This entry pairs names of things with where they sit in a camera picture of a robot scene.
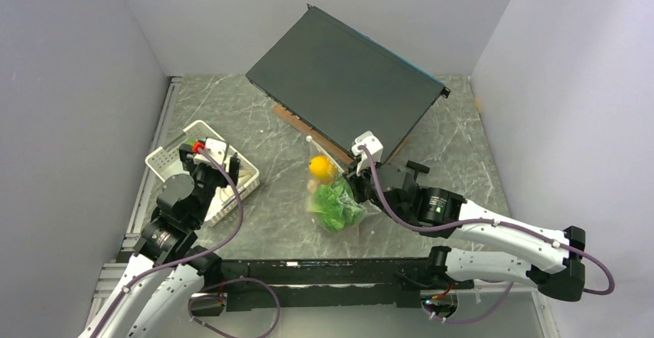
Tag green lettuce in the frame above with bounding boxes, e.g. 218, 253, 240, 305
307, 178, 366, 234

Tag polka dot zip bag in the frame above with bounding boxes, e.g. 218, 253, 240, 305
305, 135, 366, 242

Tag yellow lemon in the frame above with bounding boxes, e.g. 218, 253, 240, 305
308, 155, 339, 182

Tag white mushrooms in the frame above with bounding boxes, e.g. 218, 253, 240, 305
219, 167, 254, 201

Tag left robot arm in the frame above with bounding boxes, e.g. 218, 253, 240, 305
80, 138, 241, 337

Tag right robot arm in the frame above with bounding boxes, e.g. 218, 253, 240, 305
343, 162, 585, 302

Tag white plastic basket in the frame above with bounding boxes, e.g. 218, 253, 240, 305
145, 120, 260, 226

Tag black hammer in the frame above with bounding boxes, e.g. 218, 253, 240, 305
406, 160, 430, 176

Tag wooden board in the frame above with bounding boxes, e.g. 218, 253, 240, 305
272, 103, 420, 164

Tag dark rack server box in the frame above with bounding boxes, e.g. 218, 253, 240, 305
245, 5, 450, 163

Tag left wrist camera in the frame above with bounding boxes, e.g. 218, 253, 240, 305
192, 138, 229, 165

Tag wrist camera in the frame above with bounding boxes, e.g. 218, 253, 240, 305
351, 131, 383, 176
192, 138, 229, 165

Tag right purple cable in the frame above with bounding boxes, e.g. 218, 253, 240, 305
357, 144, 615, 326

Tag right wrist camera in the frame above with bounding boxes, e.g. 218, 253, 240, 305
351, 131, 383, 176

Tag aluminium side rail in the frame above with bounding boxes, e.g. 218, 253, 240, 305
80, 76, 183, 337

